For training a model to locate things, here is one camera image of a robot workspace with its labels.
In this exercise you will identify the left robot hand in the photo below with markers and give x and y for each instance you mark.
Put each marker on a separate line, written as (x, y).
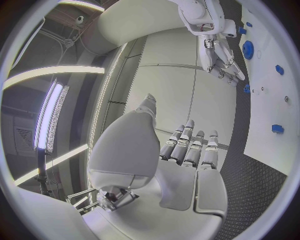
(126, 146)

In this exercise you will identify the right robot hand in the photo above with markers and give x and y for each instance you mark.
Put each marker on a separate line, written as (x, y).
(211, 54)

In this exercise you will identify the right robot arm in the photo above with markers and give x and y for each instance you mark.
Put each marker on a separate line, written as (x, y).
(194, 11)

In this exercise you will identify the white task board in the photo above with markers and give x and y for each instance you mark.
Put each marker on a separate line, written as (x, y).
(267, 112)

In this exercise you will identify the blue gear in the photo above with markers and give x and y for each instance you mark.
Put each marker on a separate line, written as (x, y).
(248, 49)

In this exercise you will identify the blue peg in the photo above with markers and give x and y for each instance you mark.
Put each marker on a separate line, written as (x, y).
(242, 30)
(247, 89)

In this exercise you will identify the small blue plug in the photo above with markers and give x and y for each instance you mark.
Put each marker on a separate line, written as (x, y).
(248, 24)

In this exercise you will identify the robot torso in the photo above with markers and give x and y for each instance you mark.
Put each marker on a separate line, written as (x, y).
(164, 84)

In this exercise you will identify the blue block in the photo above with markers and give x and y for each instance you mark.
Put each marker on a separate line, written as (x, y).
(277, 129)
(279, 69)

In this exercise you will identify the glowing light bar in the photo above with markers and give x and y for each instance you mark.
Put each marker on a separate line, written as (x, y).
(48, 116)

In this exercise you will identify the black lamp stand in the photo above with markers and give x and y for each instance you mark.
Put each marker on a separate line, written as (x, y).
(41, 168)

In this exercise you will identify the white ceiling camera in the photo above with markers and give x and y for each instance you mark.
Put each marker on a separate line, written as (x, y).
(80, 19)

